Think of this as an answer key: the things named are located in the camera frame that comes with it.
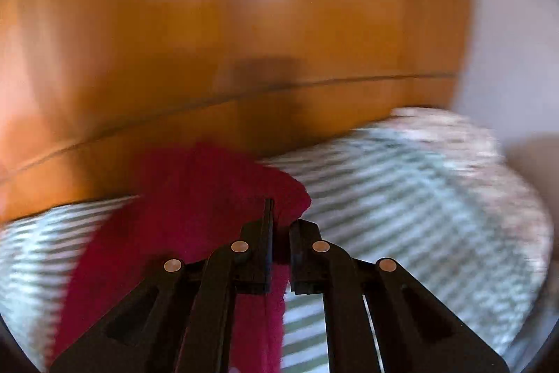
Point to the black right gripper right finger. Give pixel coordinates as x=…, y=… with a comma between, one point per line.
x=378, y=317

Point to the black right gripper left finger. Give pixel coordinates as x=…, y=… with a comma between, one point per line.
x=180, y=318

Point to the dark red garment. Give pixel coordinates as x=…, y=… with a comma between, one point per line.
x=191, y=203

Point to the green white checkered bedsheet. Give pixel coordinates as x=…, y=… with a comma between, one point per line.
x=375, y=193

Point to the floral patterned bedding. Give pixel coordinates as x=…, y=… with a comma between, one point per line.
x=475, y=156

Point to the orange wooden wardrobe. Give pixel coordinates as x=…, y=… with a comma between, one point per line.
x=88, y=84

